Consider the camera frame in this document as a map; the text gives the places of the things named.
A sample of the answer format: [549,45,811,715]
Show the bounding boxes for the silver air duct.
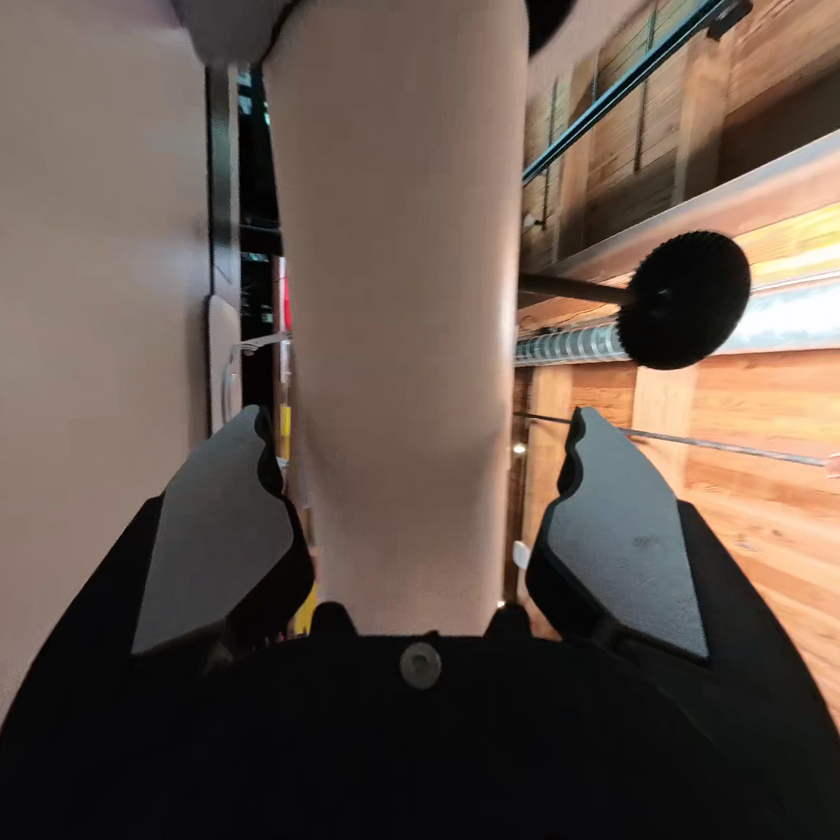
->
[514,325,624,366]

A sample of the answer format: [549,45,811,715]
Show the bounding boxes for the white plastic bottle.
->
[261,0,531,639]

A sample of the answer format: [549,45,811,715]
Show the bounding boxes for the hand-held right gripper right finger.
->
[527,405,712,660]

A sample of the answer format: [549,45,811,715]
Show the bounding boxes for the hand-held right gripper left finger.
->
[130,403,298,657]

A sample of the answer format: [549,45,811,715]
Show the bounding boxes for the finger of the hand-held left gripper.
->
[525,0,581,56]
[172,0,298,65]

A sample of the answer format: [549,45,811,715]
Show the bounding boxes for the grey desk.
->
[0,0,221,716]

